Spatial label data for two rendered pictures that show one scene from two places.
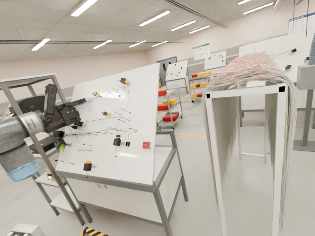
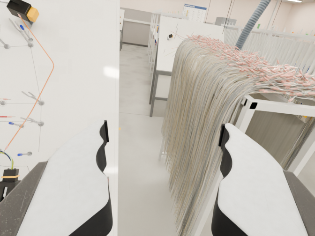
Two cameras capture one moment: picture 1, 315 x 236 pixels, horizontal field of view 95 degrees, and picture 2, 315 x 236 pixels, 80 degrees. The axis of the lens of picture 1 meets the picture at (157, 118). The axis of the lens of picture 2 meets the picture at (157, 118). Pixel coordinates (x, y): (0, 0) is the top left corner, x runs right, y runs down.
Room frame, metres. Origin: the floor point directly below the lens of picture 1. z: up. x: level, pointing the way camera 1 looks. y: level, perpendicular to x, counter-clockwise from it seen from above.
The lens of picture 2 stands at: (0.58, 0.35, 1.64)
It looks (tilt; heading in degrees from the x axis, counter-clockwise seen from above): 28 degrees down; 315
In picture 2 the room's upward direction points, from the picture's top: 10 degrees clockwise
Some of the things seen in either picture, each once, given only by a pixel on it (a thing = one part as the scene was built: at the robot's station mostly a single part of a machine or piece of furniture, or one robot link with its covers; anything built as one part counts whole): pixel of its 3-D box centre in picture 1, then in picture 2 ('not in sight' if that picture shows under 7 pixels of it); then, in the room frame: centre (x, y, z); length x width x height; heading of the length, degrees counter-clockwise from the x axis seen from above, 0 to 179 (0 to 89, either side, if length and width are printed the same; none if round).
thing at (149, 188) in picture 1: (97, 178); not in sight; (1.12, 0.67, 0.83); 1.18 x 0.05 x 0.06; 62
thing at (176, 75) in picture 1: (177, 78); not in sight; (8.05, -1.57, 0.83); 1.18 x 0.72 x 1.65; 53
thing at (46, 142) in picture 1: (46, 143); not in sight; (1.66, 1.37, 1.09); 0.35 x 0.33 x 0.07; 62
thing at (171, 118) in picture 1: (168, 106); not in sight; (4.00, -0.39, 0.54); 0.99 x 0.50 x 1.08; 149
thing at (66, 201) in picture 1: (55, 152); not in sight; (1.74, 1.40, 0.93); 0.60 x 0.50 x 1.85; 62
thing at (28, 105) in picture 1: (29, 107); not in sight; (1.64, 1.33, 1.56); 0.30 x 0.23 x 0.19; 154
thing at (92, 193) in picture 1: (87, 190); not in sight; (1.27, 0.90, 0.60); 0.55 x 0.02 x 0.39; 62
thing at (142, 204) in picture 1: (130, 200); not in sight; (1.01, 0.42, 0.60); 0.55 x 0.03 x 0.39; 62
